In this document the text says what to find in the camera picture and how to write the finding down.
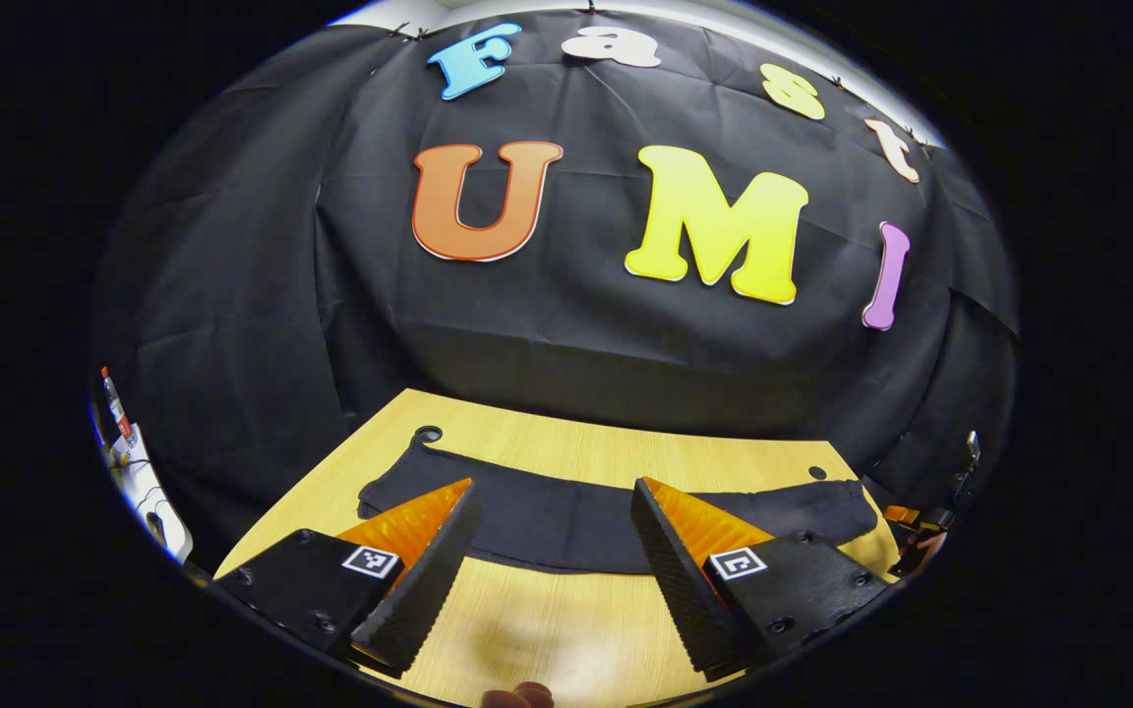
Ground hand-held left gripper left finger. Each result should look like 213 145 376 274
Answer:
212 477 484 679

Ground red capped bottle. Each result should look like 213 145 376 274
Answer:
99 366 135 443

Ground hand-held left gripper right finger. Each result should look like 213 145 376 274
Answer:
629 476 892 683

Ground black backdrop cloth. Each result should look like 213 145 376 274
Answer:
92 10 1020 571

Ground white side desk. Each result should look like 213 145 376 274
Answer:
94 413 196 566

